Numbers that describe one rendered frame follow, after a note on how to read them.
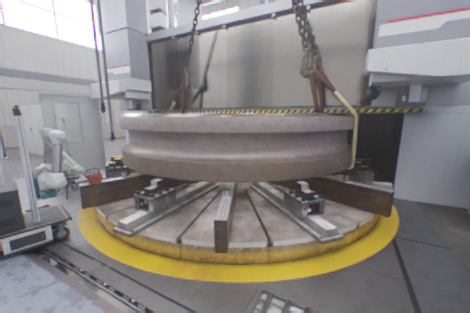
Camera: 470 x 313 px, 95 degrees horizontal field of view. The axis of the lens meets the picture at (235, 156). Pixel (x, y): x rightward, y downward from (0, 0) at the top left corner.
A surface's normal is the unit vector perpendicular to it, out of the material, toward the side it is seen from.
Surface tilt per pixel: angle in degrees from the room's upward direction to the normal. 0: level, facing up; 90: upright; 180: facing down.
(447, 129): 90
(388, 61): 90
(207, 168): 90
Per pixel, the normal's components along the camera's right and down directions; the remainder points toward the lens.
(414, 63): -0.47, 0.16
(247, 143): 0.04, 0.18
